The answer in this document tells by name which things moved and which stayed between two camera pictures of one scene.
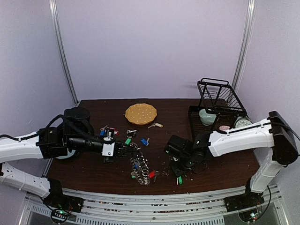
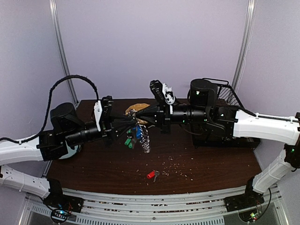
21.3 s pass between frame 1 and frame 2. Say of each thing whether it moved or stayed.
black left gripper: moved
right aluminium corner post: stayed
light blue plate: stayed
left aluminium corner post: stayed
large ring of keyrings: moved
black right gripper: moved
